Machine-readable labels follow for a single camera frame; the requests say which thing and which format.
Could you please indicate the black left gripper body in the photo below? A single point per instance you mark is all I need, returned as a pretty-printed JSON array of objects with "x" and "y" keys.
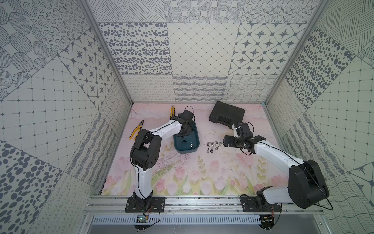
[{"x": 186, "y": 130}]

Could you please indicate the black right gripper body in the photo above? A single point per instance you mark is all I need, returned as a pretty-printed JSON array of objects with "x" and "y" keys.
[{"x": 233, "y": 142}]

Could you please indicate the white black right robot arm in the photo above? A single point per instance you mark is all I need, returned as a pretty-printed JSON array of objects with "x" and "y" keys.
[{"x": 306, "y": 185}]

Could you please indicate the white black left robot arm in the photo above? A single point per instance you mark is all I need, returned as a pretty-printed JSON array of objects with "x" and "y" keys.
[{"x": 145, "y": 151}]

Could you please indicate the teal plastic storage box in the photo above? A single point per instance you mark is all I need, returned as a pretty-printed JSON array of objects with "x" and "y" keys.
[{"x": 187, "y": 144}]

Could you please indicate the yellow black utility knife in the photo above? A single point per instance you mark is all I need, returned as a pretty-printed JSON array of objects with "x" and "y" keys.
[{"x": 172, "y": 111}]

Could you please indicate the black plastic tool case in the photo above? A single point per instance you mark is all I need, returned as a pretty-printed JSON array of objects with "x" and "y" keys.
[{"x": 226, "y": 114}]

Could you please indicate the yellow black pliers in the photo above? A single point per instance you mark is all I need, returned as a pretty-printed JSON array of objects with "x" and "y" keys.
[{"x": 136, "y": 131}]

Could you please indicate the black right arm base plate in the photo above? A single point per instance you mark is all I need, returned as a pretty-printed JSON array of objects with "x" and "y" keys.
[{"x": 257, "y": 204}]

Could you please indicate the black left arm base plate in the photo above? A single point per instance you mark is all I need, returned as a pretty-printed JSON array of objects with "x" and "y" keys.
[{"x": 145, "y": 204}]

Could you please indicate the aluminium mounting rail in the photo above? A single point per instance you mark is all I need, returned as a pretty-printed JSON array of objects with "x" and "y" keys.
[{"x": 190, "y": 205}]

